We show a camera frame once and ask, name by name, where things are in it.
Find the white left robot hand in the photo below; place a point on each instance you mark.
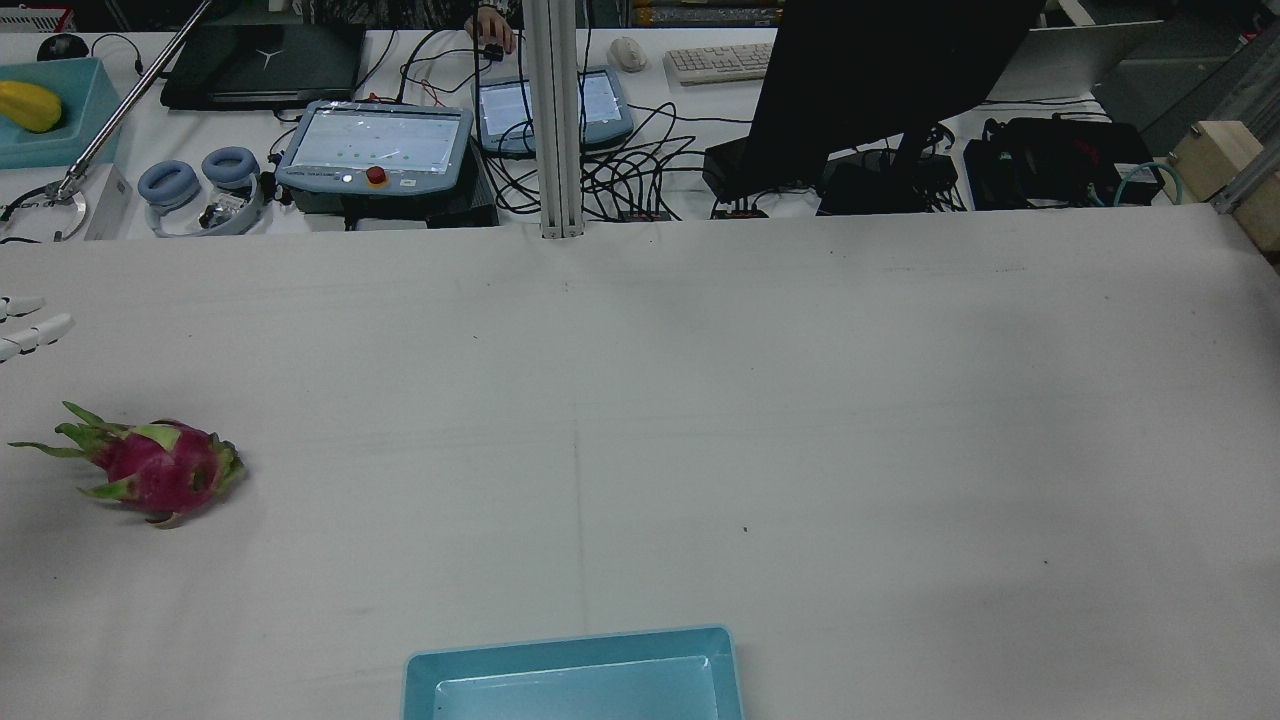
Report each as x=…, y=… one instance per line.
x=40, y=330

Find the pink dragon fruit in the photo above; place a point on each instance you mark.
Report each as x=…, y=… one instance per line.
x=160, y=465

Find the white box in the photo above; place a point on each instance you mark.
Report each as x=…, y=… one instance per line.
x=108, y=200

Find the blue headphones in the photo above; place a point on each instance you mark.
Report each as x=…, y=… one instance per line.
x=170, y=185

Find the teal foam tray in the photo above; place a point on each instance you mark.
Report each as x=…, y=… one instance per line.
x=85, y=110

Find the yellow fruit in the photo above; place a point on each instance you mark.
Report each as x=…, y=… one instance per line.
x=28, y=105

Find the metal rod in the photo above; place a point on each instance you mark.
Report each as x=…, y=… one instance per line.
x=120, y=110

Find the black computer mouse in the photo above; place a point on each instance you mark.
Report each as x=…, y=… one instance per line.
x=62, y=47

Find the black laptop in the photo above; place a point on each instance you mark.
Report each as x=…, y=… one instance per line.
x=260, y=65

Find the teach pendant with red button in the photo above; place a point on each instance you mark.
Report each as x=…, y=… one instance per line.
x=380, y=140

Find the bystander hand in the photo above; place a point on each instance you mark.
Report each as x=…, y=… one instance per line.
x=497, y=30

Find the grey USB hub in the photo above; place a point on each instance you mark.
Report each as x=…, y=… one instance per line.
x=645, y=214
x=740, y=211

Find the light blue plastic bin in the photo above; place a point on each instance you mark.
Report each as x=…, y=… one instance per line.
x=570, y=690

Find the white computer mouse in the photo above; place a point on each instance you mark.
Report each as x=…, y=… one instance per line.
x=628, y=54

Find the small black box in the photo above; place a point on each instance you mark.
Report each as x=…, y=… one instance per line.
x=735, y=170

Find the white keyboard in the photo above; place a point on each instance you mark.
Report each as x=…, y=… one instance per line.
x=720, y=62

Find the black monitor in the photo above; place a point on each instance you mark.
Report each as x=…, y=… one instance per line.
x=880, y=80

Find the black equipment bag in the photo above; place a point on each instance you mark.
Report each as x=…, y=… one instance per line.
x=1050, y=165

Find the white board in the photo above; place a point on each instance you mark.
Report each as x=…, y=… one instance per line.
x=1075, y=60

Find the wooden block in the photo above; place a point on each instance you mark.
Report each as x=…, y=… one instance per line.
x=1225, y=170

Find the aluminium profile post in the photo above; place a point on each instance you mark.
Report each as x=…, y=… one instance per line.
x=555, y=120

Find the aluminium frame bar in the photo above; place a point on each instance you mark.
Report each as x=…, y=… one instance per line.
x=1250, y=180

